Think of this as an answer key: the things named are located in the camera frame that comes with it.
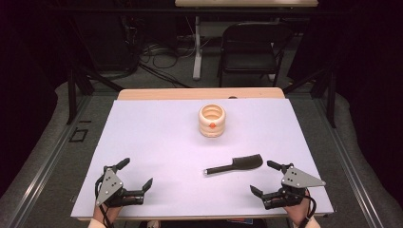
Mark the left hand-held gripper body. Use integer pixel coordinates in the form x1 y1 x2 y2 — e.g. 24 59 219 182
94 167 145 209

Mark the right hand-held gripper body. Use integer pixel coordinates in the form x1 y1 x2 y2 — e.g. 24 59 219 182
260 162 327 210

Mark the black comb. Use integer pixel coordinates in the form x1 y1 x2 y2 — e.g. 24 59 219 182
202 153 264 177

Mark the cream ribbed cup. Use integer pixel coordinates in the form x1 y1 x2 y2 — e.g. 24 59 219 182
198 104 227 139

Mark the person's left hand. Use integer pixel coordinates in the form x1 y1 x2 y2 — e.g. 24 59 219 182
92 203 124 223

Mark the person's right hand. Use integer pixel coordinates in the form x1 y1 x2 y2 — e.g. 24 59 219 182
282 189 314 227

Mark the white table mat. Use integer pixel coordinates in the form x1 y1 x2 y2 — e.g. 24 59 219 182
70 97 335 219

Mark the wooden table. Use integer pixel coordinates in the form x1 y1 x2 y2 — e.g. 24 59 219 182
76 87 328 222

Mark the black folding chair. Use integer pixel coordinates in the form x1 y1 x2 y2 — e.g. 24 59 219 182
216 21 295 88

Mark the white-legged light table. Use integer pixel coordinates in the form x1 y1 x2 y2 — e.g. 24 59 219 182
174 0 319 82

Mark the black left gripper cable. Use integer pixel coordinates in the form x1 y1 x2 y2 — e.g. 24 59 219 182
94 173 116 228

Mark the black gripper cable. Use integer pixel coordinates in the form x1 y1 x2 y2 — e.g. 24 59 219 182
297 187 318 228
94 173 116 228

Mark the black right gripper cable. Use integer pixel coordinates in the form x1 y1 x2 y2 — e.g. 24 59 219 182
297 187 318 228

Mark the grey metal floor rail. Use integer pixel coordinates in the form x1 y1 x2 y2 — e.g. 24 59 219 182
3 94 93 228
313 97 385 228

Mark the black metal frame stand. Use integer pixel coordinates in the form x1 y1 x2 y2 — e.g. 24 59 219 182
66 66 125 125
282 66 337 129

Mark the bundle of floor cables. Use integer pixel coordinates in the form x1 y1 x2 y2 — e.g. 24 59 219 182
138 39 198 89

